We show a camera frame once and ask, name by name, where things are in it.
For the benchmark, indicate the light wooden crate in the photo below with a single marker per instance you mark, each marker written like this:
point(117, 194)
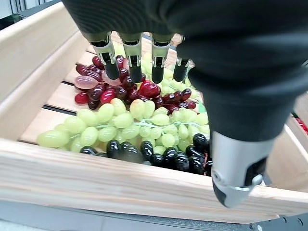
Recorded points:
point(72, 173)

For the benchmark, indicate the dark green produce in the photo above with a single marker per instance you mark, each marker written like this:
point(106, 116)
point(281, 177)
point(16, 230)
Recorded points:
point(10, 21)

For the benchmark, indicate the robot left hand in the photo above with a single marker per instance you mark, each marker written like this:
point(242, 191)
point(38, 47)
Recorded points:
point(216, 48)

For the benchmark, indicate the red grape bunch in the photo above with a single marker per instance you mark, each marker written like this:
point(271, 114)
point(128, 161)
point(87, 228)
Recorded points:
point(149, 89)

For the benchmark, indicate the red chili peppers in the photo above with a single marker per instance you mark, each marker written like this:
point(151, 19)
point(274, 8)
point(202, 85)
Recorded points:
point(302, 124)

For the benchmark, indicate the black grape bunch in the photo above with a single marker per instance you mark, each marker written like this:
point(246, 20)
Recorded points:
point(178, 158)

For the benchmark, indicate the large green grape bunch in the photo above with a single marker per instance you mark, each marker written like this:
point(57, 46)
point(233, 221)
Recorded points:
point(120, 120)

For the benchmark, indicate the neighbouring wooden crate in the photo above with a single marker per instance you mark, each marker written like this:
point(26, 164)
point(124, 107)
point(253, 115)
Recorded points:
point(288, 168)

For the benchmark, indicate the grey metal shelf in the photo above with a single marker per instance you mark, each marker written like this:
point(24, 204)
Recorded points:
point(72, 219)

